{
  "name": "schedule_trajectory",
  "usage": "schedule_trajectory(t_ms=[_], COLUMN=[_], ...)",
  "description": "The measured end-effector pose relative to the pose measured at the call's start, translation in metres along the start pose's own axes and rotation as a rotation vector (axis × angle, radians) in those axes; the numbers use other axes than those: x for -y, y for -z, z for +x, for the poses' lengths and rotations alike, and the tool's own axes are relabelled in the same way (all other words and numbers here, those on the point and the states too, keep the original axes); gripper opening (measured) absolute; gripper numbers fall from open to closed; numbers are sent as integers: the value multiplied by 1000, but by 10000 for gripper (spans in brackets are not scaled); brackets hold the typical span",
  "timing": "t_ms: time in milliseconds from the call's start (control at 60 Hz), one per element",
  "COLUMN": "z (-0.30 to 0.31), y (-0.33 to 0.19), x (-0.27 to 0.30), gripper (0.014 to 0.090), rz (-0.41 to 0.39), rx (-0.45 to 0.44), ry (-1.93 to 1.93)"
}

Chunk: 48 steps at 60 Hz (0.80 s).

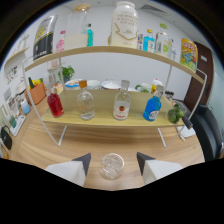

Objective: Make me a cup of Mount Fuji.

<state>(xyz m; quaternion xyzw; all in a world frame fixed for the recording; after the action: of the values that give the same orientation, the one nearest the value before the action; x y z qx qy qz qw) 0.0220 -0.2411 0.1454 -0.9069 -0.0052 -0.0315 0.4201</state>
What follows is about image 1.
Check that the black snack bag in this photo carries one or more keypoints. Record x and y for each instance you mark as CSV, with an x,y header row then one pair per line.
x,y
44,38

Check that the black kettle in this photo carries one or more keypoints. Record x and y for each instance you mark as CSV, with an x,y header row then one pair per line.
x,y
6,138

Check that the red liquid glass bottle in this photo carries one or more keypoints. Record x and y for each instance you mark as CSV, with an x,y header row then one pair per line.
x,y
55,106

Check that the green mug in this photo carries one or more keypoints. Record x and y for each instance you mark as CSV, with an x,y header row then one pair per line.
x,y
144,88

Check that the patterned bowl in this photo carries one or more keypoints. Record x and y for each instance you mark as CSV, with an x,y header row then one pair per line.
x,y
111,85

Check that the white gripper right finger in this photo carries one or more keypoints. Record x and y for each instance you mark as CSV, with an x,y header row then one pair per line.
x,y
156,169

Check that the wooden wall shelf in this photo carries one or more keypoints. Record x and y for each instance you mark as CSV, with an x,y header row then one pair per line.
x,y
15,56

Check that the white kitchen scale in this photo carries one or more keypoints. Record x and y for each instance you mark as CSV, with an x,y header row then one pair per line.
x,y
18,126

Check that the clear bottle with green cap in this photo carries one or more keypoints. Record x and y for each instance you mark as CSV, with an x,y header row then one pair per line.
x,y
162,43

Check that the blue bottle with yellow cap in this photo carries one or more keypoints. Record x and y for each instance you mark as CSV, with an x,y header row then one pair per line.
x,y
149,42

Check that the black chair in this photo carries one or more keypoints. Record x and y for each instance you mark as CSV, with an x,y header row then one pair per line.
x,y
208,131

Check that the small printed box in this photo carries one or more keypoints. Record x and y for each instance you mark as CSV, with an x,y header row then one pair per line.
x,y
140,41

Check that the blue and white cup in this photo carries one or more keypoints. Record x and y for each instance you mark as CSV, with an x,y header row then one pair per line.
x,y
25,107

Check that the yellow snack bag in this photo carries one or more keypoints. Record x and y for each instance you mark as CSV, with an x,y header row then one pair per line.
x,y
188,55

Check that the green cup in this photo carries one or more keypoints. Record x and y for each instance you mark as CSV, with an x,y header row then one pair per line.
x,y
12,121

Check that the blue liquid bottle silver cap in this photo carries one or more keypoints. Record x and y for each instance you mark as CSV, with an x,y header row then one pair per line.
x,y
152,108

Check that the teal liquid bottle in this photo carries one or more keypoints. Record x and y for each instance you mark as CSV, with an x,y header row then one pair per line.
x,y
90,36

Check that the brown door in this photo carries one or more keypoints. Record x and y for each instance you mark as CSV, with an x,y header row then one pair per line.
x,y
200,76

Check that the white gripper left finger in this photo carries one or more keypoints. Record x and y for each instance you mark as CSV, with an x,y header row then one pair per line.
x,y
71,171

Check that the pink liquid bottle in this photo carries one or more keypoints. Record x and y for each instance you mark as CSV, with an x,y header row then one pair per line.
x,y
60,44

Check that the clear bottle with orange cap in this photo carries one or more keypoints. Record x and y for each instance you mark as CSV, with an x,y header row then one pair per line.
x,y
86,105

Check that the two-tier wooden shelf rack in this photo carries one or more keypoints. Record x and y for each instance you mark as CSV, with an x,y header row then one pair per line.
x,y
106,110

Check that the green potted plant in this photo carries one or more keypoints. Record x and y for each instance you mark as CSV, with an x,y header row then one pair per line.
x,y
67,72

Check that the yellow cup noodle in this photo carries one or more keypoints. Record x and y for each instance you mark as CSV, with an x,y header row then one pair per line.
x,y
156,86

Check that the clear bottle with peach label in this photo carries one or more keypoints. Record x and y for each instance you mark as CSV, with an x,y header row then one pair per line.
x,y
122,106

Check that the clear glass cup with ice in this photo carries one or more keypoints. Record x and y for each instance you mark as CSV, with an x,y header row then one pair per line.
x,y
111,166

